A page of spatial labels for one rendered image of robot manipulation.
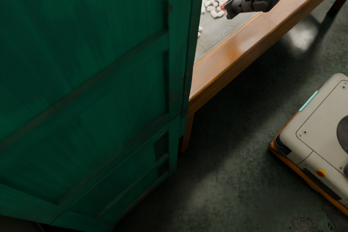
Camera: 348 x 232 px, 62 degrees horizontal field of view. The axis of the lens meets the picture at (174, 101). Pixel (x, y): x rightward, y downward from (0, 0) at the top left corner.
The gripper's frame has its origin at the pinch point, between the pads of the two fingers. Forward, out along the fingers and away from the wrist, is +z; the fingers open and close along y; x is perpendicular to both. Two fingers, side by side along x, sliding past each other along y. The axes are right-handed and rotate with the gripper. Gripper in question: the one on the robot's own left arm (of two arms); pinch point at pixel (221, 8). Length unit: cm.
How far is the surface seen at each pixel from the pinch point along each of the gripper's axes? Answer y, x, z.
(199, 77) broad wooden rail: 30.0, 14.2, -9.8
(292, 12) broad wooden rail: -25.0, 16.7, -12.7
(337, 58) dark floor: -95, 90, 20
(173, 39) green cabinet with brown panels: 52, -17, -49
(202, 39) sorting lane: 13.9, 6.9, 2.1
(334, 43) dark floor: -106, 83, 27
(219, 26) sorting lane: 3.5, 6.9, 2.1
